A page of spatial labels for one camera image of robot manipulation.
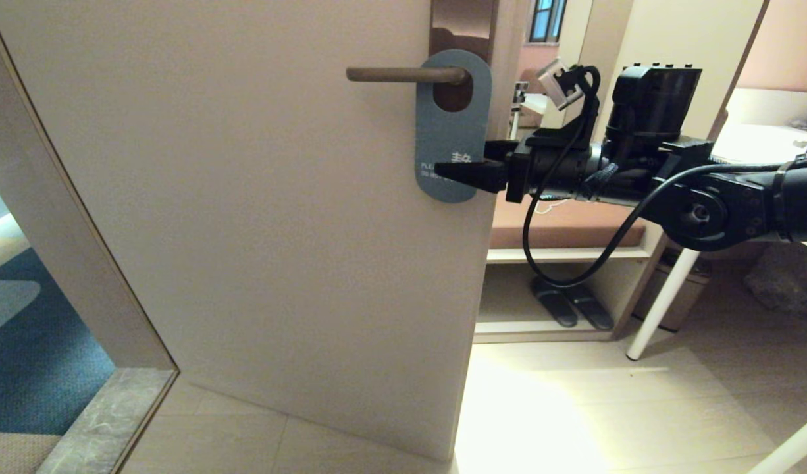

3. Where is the grey-blue do-not-disturb door sign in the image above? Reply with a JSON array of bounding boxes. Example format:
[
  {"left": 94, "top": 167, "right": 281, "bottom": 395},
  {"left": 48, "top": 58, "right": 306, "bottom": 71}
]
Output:
[{"left": 415, "top": 49, "right": 493, "bottom": 203}]

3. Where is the beige wooden door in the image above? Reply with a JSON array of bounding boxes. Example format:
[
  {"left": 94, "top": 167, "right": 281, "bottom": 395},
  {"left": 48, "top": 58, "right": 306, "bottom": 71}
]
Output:
[{"left": 0, "top": 0, "right": 533, "bottom": 461}]

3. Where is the white table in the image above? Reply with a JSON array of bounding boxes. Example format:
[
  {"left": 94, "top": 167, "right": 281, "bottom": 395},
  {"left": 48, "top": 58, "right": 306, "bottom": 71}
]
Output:
[{"left": 626, "top": 240, "right": 807, "bottom": 474}]

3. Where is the cream wardrobe shelf unit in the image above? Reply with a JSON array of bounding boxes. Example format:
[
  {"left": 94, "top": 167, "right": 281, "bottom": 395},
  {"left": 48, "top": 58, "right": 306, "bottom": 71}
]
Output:
[{"left": 473, "top": 0, "right": 769, "bottom": 344}]

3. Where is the beige trash bin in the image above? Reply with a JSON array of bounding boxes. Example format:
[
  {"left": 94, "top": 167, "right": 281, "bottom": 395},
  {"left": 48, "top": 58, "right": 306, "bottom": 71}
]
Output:
[{"left": 634, "top": 249, "right": 712, "bottom": 334}]

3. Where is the white washbasin countertop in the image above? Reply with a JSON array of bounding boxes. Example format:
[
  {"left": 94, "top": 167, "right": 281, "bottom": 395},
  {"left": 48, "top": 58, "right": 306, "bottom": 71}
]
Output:
[{"left": 710, "top": 88, "right": 807, "bottom": 165}]

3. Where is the clear plastic bag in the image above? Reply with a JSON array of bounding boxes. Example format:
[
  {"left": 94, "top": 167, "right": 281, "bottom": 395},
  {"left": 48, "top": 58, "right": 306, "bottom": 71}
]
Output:
[{"left": 744, "top": 244, "right": 807, "bottom": 321}]

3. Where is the grey marble threshold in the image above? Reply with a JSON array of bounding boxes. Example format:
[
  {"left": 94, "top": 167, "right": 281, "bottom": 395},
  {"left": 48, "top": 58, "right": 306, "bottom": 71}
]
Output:
[{"left": 38, "top": 369, "right": 179, "bottom": 474}]

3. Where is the black right camera cable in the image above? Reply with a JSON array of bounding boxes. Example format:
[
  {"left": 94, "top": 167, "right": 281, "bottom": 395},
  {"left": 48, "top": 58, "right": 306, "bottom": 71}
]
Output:
[{"left": 522, "top": 65, "right": 783, "bottom": 289}]

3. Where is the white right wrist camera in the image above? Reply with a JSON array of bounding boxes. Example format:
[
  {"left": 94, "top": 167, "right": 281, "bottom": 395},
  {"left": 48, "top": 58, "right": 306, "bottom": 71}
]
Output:
[{"left": 538, "top": 57, "right": 586, "bottom": 111}]

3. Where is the bronze door handle lever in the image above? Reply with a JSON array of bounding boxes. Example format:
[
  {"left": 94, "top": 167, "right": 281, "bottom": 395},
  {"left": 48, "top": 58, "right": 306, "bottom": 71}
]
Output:
[{"left": 346, "top": 66, "right": 472, "bottom": 85}]

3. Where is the tall wall mirror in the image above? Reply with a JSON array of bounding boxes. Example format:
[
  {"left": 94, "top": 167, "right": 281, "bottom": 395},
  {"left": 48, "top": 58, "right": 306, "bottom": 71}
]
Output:
[{"left": 502, "top": 0, "right": 593, "bottom": 142}]

